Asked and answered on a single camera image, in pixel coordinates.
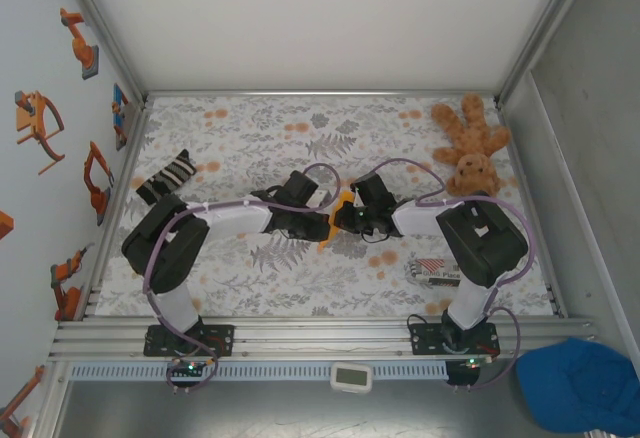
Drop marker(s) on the orange paper sheet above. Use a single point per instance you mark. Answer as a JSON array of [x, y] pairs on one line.
[[334, 218]]

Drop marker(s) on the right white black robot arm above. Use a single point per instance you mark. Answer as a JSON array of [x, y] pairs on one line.
[[415, 218]]

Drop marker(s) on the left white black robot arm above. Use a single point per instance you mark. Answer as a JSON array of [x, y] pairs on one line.
[[235, 218]]

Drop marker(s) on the floral print tablecloth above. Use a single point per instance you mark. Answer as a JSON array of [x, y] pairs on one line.
[[300, 298]]

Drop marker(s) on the small printed cardboard box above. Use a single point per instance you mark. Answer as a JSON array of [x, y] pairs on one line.
[[435, 273]]

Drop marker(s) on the brown teddy bear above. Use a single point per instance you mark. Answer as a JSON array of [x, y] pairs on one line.
[[470, 133]]

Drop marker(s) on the black white striped sock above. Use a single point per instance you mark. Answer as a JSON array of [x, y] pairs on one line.
[[167, 178]]

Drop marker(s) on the white digital timer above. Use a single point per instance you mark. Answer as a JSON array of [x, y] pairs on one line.
[[351, 377]]

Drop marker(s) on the small circuit board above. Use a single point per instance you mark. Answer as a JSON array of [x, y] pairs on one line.
[[190, 367], [477, 362]]

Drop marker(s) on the blue cap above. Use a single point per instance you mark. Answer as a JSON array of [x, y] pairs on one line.
[[575, 383]]

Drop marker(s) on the wide aluminium table rail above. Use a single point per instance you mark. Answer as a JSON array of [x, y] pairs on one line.
[[325, 338]]

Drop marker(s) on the thin aluminium frame rail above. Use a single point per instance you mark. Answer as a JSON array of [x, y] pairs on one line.
[[320, 93]]

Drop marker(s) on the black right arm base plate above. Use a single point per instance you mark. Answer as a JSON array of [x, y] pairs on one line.
[[422, 338]]

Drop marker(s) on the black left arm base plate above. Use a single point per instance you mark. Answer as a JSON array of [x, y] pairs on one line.
[[225, 333]]

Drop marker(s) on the aluminium side rail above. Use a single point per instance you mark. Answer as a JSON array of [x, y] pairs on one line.
[[127, 163], [525, 178]]

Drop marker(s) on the blue orange machine wall sticker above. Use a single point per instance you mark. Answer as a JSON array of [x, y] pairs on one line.
[[119, 108]]

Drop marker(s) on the aluminium frame post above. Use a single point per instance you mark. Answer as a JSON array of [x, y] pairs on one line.
[[545, 23], [100, 23]]

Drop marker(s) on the orange gripper wall sticker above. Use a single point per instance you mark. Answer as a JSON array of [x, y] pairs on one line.
[[22, 398], [30, 118]]

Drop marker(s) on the orange block wall sticker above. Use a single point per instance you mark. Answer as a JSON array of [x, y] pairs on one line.
[[5, 225]]

